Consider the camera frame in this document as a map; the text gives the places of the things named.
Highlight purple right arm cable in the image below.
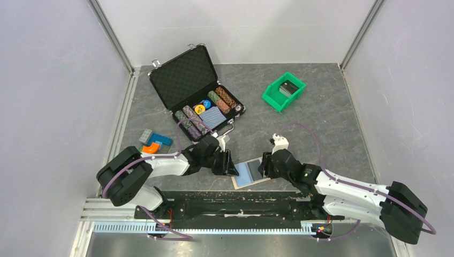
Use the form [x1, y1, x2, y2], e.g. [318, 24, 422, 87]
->
[276, 123, 437, 243]

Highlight blue small blind button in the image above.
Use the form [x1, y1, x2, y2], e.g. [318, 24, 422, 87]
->
[200, 99, 213, 110]

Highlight orange blue chip row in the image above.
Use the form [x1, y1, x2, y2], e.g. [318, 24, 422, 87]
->
[182, 105, 209, 135]

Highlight green red chip row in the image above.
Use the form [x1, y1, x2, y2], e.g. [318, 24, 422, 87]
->
[208, 91, 230, 114]

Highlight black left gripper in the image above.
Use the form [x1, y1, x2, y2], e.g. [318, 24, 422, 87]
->
[201, 148, 239, 177]

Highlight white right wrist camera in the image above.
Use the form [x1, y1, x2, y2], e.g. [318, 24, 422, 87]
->
[270, 133, 289, 154]

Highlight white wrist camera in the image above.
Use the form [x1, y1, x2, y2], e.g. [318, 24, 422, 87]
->
[270, 133, 289, 154]
[211, 132, 230, 152]

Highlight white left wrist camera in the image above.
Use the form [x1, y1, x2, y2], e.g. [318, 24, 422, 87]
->
[211, 132, 230, 152]

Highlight beige card holder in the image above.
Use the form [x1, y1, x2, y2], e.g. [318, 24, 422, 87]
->
[232, 157, 270, 190]

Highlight orange curved toy piece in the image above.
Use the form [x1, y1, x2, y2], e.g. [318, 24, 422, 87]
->
[140, 141, 162, 154]

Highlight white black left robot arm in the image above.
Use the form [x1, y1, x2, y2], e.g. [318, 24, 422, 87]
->
[96, 135, 239, 218]

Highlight black poker chip case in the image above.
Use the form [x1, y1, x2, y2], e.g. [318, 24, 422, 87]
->
[148, 44, 246, 142]

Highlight grey toy brick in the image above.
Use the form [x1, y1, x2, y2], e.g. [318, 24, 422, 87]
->
[139, 128, 153, 145]

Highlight blue patterned playing card deck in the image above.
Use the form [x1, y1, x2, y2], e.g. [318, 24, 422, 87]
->
[199, 107, 226, 130]

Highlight purple chip stack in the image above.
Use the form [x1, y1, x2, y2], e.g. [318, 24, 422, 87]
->
[187, 125, 202, 140]

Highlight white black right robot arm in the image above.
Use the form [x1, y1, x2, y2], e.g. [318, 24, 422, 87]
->
[257, 149, 428, 245]

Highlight blue toy brick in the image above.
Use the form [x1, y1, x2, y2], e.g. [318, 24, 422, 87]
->
[146, 133, 173, 146]

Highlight yellow big blind button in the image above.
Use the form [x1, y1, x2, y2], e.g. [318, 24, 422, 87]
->
[194, 104, 206, 115]

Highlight orange black chip row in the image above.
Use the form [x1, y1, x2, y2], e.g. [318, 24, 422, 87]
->
[214, 86, 243, 112]

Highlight green blue chip row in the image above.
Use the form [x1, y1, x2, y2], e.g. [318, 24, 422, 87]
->
[175, 110, 192, 129]

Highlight green plastic bin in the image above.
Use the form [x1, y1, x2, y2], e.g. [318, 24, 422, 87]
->
[262, 72, 306, 112]

